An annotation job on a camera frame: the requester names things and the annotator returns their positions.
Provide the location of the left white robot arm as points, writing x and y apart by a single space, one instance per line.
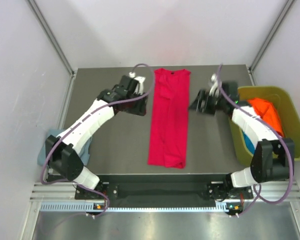
63 151

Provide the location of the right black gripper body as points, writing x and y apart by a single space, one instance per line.
215 103

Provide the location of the olive green plastic bin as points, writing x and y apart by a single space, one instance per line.
289 117

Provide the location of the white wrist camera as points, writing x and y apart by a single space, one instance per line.
139 89
214 85

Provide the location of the left aluminium corner post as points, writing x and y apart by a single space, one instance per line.
50 35

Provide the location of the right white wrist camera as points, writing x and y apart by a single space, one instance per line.
214 85

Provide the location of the slotted grey cable duct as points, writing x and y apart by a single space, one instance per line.
95 207

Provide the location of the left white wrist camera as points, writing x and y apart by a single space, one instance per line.
139 89

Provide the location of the right aluminium corner post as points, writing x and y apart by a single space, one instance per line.
288 5

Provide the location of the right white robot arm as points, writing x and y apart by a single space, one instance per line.
273 157

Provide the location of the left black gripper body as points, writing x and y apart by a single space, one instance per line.
138 109

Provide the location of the aluminium corner post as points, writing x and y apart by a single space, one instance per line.
288 5
50 35

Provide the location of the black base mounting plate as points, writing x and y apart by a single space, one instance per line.
168 190

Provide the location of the aluminium frame rail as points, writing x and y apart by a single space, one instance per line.
64 191

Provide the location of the blue t shirt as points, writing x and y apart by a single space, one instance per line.
248 143

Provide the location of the folded grey-blue t shirt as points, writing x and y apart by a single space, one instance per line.
84 153

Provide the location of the magenta t shirt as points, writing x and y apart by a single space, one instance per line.
169 119

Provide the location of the orange t shirt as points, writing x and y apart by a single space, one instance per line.
268 113

